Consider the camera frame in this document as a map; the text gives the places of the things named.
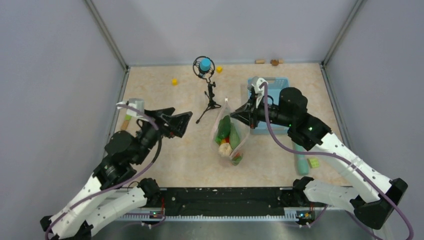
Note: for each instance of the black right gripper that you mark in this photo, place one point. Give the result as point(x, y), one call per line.
point(248, 114)

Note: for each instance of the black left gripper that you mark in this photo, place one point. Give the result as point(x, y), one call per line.
point(178, 122)

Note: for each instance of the clear pink zip top bag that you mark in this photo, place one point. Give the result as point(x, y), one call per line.
point(243, 130)

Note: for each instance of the dark green cucumber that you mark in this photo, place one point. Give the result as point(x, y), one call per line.
point(224, 128)

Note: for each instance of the wrinkled orange-red chili pepper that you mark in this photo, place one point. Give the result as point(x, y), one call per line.
point(225, 140)

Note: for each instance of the green leafy vegetable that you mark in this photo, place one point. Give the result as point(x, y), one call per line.
point(236, 159)

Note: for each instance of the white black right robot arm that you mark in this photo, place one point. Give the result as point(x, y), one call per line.
point(371, 196)

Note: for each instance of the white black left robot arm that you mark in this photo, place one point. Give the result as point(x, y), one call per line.
point(86, 214)

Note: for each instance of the light blue perforated plastic basket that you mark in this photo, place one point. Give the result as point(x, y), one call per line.
point(275, 85)

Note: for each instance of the green and wood block stick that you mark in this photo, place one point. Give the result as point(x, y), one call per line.
point(125, 122)

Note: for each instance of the yellow cube near microphone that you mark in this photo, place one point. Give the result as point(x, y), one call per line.
point(219, 69)

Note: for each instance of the teal cylinder roller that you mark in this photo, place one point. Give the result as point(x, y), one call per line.
point(301, 162)

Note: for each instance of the yellow-green cube block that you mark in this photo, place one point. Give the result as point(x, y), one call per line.
point(313, 163)

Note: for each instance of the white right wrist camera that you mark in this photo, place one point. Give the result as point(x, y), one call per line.
point(257, 89)

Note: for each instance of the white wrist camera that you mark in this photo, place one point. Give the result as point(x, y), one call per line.
point(134, 106)
point(257, 89)

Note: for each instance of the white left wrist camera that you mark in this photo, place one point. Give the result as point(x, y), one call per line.
point(134, 106)

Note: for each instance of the wooden cork pieces at wall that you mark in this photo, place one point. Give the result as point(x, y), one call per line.
point(273, 62)

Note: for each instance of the blue microphone in shock mount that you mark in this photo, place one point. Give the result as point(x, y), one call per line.
point(203, 67)

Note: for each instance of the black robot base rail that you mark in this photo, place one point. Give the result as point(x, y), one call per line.
point(228, 201)

